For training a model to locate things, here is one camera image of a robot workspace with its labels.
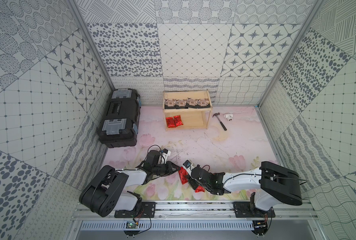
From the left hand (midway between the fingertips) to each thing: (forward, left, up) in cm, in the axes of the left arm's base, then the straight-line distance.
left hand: (180, 166), depth 84 cm
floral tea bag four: (+35, -14, +18) cm, 41 cm away
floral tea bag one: (+33, +7, +18) cm, 38 cm away
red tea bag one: (+32, +8, +1) cm, 34 cm away
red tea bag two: (+33, +3, +2) cm, 33 cm away
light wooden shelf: (+38, -7, -1) cm, 39 cm away
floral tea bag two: (+33, 0, +18) cm, 38 cm away
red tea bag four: (-11, -11, -3) cm, 16 cm away
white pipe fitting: (+40, -36, -1) cm, 54 cm away
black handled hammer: (+44, -27, -3) cm, 52 cm away
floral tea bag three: (+34, -7, +18) cm, 39 cm away
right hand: (-3, -5, -4) cm, 7 cm away
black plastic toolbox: (+17, +36, +14) cm, 42 cm away
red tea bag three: (-4, -2, -2) cm, 5 cm away
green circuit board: (-28, +23, -6) cm, 37 cm away
